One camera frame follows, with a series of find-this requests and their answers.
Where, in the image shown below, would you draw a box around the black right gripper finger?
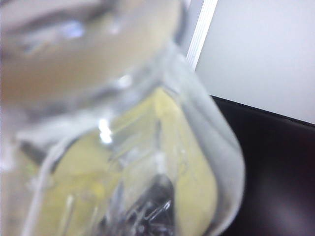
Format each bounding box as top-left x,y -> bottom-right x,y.
126,172 -> 176,236

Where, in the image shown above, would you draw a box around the clear bottle with yellow label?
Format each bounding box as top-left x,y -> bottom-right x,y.
0,0 -> 246,236

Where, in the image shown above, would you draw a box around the black computer monitor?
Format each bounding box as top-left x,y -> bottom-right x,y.
210,95 -> 315,236

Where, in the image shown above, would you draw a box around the aluminium partition frame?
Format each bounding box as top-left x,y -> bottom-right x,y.
186,0 -> 219,72

